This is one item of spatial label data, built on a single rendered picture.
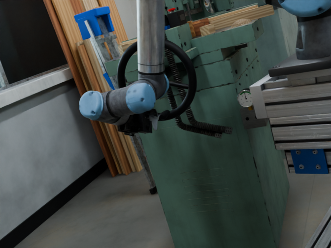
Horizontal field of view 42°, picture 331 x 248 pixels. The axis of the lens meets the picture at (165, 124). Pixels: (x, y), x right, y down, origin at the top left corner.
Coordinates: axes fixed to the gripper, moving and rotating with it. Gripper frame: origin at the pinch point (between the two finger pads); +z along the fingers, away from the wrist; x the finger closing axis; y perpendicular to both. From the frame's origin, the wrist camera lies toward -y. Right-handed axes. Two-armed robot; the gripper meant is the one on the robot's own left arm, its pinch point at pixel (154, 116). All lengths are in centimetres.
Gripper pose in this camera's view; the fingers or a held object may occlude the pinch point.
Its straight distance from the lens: 142.9
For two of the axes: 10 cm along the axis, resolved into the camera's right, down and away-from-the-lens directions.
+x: 8.7, -1.7, -4.6
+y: 0.8, 9.8, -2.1
